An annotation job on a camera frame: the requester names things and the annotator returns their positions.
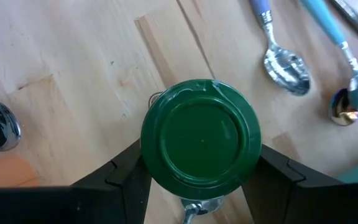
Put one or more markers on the orange plastic bin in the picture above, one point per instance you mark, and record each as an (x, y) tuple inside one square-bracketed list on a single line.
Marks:
[(5, 171)]

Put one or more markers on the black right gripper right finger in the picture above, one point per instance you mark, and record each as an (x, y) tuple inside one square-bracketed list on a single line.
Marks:
[(275, 186)]

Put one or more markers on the green label spice jar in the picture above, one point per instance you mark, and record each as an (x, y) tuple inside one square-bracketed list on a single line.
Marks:
[(200, 137)]

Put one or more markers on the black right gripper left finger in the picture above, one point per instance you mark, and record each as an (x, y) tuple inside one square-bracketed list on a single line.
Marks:
[(126, 186)]

